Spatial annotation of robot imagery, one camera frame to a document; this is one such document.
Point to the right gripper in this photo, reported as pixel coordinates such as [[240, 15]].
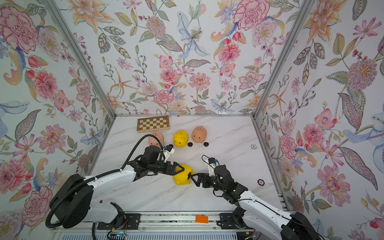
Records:
[[202, 176]]

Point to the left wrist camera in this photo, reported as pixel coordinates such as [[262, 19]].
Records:
[[168, 151]]

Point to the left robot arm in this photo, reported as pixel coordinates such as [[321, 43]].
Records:
[[78, 200]]

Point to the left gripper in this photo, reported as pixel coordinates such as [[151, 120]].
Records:
[[172, 171]]

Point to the yellow piggy bank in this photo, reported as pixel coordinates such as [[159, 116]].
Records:
[[183, 178], [180, 139]]

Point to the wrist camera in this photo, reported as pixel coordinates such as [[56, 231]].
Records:
[[168, 151], [212, 162]]

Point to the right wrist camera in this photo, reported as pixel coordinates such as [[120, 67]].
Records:
[[212, 162]]

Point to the orange tag on rail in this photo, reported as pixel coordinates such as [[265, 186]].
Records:
[[202, 220]]

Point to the pink piggy bank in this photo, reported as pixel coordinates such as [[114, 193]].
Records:
[[199, 135], [157, 139]]

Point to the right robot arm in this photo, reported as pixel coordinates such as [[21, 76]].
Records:
[[252, 212]]

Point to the wooden chessboard box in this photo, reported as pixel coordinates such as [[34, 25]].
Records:
[[152, 124]]

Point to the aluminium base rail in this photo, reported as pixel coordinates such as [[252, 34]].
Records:
[[174, 222]]

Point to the round table hole cap near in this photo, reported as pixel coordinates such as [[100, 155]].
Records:
[[261, 182]]

